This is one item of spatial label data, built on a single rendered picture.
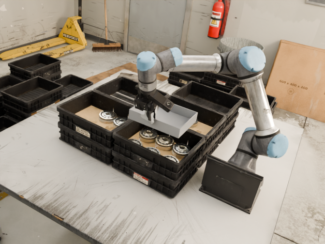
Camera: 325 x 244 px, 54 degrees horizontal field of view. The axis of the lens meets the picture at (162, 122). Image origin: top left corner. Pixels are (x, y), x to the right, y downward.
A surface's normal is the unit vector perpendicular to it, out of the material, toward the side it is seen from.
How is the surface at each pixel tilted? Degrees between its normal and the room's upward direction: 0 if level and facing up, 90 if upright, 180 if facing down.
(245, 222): 0
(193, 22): 90
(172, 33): 90
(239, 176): 90
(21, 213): 0
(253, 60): 54
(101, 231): 0
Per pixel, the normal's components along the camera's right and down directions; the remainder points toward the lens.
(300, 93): -0.42, 0.18
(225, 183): -0.49, 0.41
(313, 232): 0.11, -0.84
